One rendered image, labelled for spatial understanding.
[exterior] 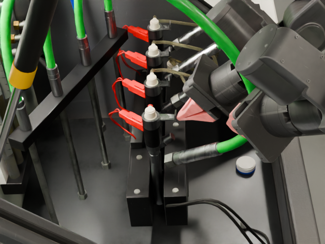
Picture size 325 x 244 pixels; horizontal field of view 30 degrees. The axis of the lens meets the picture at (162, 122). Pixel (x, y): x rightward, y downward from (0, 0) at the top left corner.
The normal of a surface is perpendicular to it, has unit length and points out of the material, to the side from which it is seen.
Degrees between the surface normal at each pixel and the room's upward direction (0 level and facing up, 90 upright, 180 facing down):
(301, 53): 46
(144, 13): 90
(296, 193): 0
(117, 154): 0
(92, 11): 90
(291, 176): 0
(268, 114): 75
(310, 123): 101
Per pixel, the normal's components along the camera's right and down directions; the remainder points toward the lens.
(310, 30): -0.09, 0.46
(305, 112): -0.89, 0.25
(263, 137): 0.38, -0.06
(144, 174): -0.07, -0.72
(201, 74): 0.62, -0.40
